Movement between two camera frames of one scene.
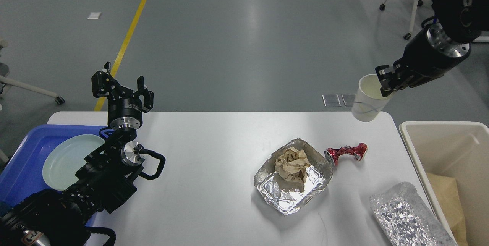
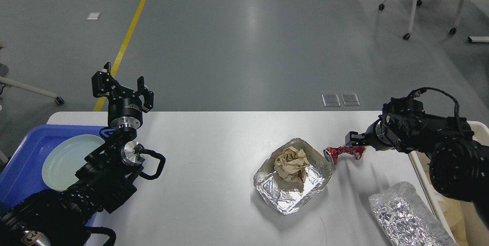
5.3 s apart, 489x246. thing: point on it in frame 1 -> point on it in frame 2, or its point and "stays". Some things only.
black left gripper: (125, 112) stays
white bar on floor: (481, 39) stays
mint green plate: (65, 158) stays
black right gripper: (428, 55) -> (375, 135)
